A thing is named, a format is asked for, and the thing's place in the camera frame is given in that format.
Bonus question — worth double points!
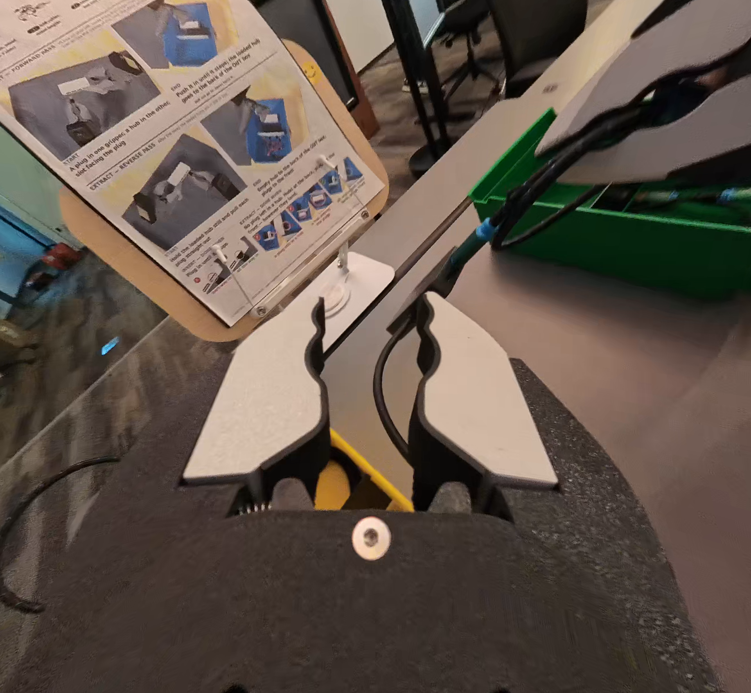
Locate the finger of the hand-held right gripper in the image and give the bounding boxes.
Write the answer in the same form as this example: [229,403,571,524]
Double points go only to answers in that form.
[534,0,751,156]
[558,72,751,187]

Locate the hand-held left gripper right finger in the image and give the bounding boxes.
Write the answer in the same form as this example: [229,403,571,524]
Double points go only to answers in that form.
[409,291,561,491]

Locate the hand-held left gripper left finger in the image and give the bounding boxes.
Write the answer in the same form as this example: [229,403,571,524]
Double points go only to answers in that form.
[182,298,332,486]

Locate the green plastic bin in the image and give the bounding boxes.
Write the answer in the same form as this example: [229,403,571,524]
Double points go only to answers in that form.
[470,107,751,302]

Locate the yellow plastic bin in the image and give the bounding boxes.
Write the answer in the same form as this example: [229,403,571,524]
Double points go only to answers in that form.
[311,429,414,513]

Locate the braided hdmi cable green plugs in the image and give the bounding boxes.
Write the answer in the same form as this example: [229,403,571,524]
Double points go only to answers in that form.
[449,107,751,271]

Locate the white stand base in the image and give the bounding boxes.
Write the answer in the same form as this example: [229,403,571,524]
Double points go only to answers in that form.
[253,250,396,354]

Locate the instruction sheet on stand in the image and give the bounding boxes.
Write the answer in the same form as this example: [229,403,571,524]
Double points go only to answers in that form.
[59,39,394,344]

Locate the printed instruction sheet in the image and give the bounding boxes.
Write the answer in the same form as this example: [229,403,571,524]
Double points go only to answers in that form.
[0,0,388,328]

